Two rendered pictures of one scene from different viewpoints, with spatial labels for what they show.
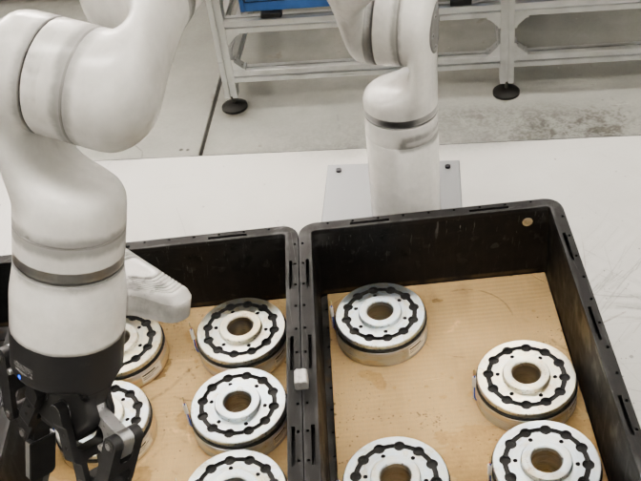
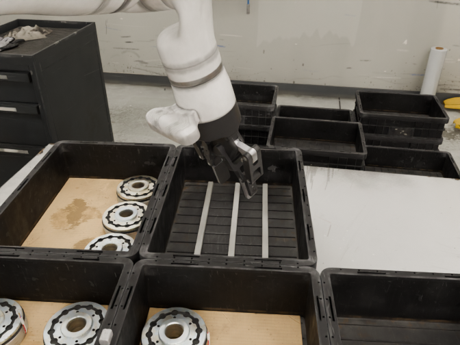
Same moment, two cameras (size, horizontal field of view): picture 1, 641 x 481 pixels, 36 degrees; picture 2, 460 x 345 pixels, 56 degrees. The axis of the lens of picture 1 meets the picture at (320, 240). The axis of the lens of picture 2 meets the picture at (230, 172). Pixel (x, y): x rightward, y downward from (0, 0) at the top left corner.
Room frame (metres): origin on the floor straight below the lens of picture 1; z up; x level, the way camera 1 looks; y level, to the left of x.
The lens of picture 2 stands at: (1.01, 0.21, 1.43)
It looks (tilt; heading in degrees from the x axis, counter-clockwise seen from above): 32 degrees down; 180
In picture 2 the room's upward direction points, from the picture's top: straight up
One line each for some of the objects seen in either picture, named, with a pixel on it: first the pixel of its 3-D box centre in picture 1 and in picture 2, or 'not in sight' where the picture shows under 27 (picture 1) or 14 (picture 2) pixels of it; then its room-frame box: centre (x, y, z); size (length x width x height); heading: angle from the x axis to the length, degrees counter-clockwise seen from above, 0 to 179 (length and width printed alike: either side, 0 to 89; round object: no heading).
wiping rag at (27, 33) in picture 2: not in sight; (29, 31); (-1.19, -0.81, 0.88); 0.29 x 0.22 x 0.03; 171
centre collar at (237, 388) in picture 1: (237, 402); not in sight; (0.68, 0.11, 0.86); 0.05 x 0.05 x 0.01
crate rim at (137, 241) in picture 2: not in sight; (90, 192); (0.27, -0.09, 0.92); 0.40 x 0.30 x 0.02; 177
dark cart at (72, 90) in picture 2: not in sight; (44, 120); (-1.07, -0.79, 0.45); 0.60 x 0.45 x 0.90; 171
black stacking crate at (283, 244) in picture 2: not in sight; (233, 217); (0.29, 0.21, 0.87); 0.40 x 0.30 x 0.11; 177
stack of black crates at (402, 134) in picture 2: not in sight; (390, 144); (-0.97, 1.02, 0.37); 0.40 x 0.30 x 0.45; 81
